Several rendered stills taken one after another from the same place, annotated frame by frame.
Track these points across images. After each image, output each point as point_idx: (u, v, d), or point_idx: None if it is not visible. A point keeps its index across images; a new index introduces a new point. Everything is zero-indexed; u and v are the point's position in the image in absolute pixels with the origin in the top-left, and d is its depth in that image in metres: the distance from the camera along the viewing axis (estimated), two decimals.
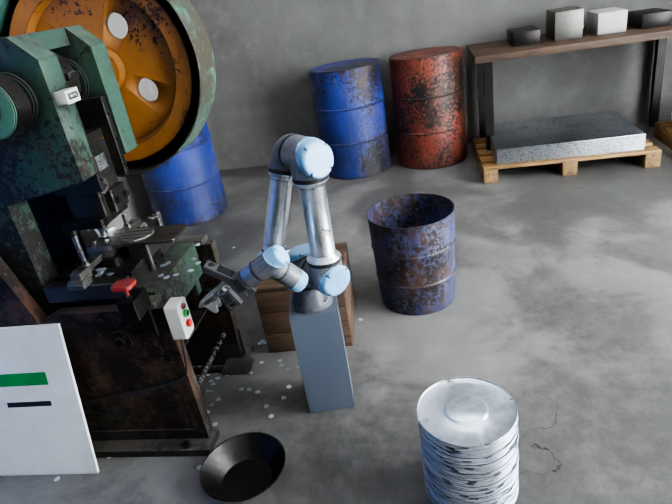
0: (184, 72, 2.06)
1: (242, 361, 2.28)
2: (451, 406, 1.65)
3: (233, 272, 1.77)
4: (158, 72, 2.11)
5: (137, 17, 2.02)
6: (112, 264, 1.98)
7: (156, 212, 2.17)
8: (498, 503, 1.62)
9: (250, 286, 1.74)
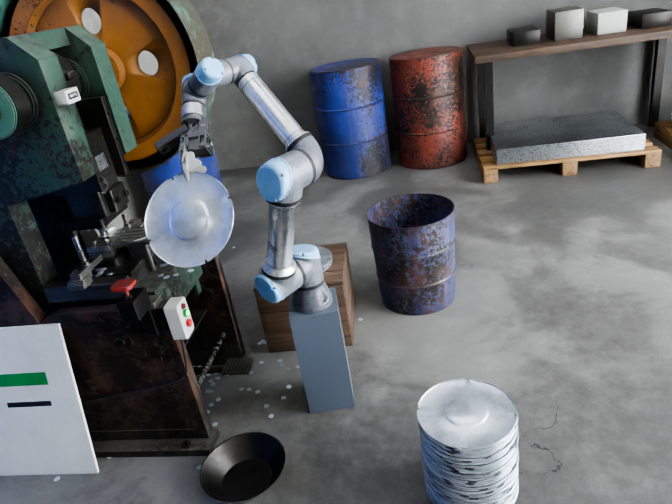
0: None
1: (242, 361, 2.28)
2: (190, 205, 1.64)
3: None
4: (65, 18, 2.06)
5: None
6: (112, 264, 1.98)
7: None
8: (498, 503, 1.62)
9: (196, 112, 1.69)
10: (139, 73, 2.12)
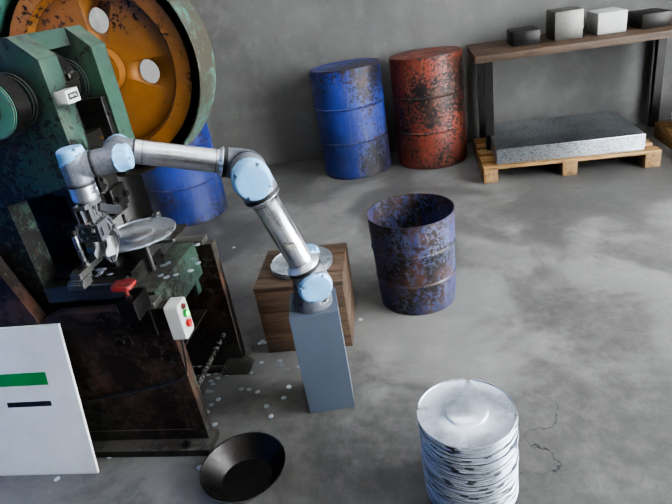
0: (171, 33, 2.00)
1: (242, 361, 2.28)
2: (146, 228, 2.05)
3: (100, 203, 1.62)
4: (150, 47, 2.07)
5: (111, 1, 2.01)
6: (112, 264, 1.98)
7: (156, 212, 2.17)
8: (498, 503, 1.62)
9: (72, 201, 1.56)
10: None
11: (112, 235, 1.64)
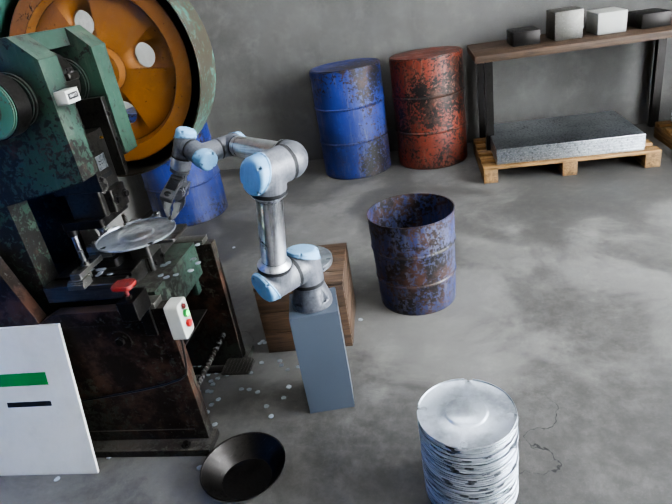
0: (26, 2, 2.01)
1: (242, 361, 2.28)
2: (124, 235, 2.02)
3: (172, 178, 2.00)
4: (59, 25, 2.07)
5: None
6: (112, 264, 1.98)
7: (156, 212, 2.17)
8: (498, 503, 1.62)
9: None
10: (138, 66, 2.11)
11: None
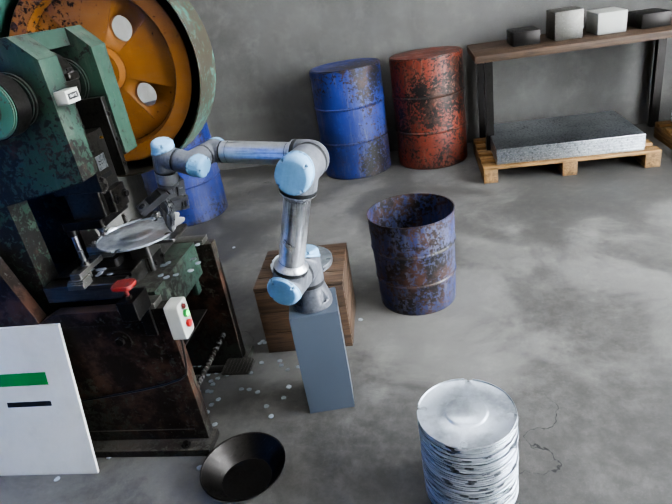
0: None
1: (242, 361, 2.28)
2: (141, 235, 1.99)
3: (157, 190, 1.87)
4: (100, 9, 2.03)
5: (52, 17, 2.06)
6: (112, 264, 1.98)
7: (156, 212, 2.17)
8: (498, 503, 1.62)
9: (177, 181, 1.86)
10: (133, 96, 2.16)
11: None
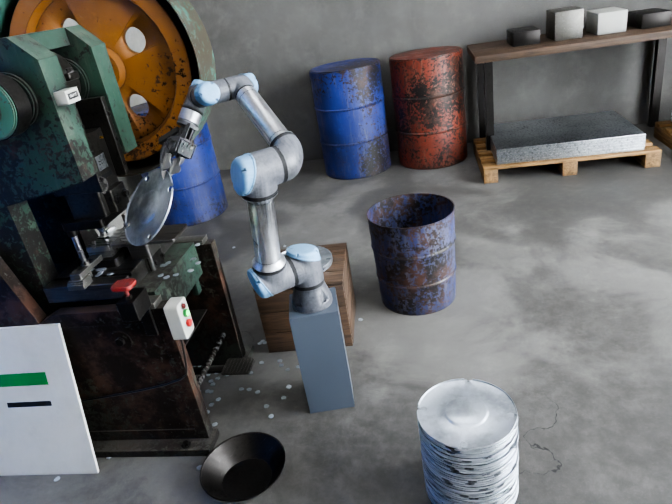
0: None
1: (242, 361, 2.28)
2: (153, 206, 1.91)
3: None
4: None
5: (138, 129, 2.23)
6: (112, 264, 1.98)
7: None
8: (498, 503, 1.62)
9: (183, 118, 1.89)
10: None
11: (180, 159, 1.95)
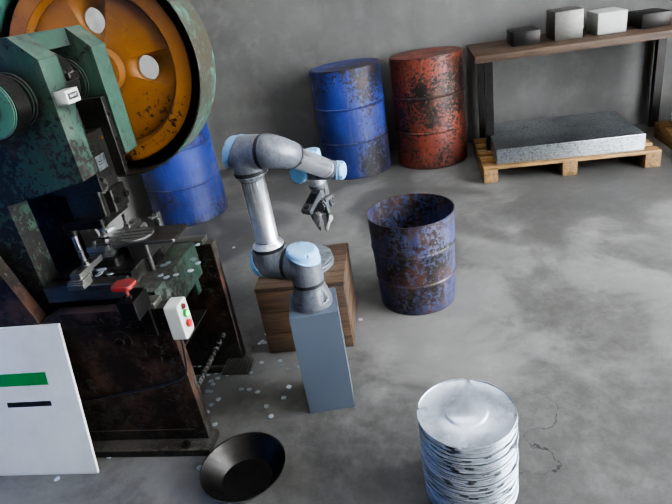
0: None
1: (242, 361, 2.28)
2: None
3: (311, 194, 2.31)
4: None
5: None
6: (112, 264, 1.98)
7: (156, 212, 2.17)
8: (498, 503, 1.62)
9: (325, 181, 2.32)
10: (103, 31, 2.06)
11: (314, 210, 2.38)
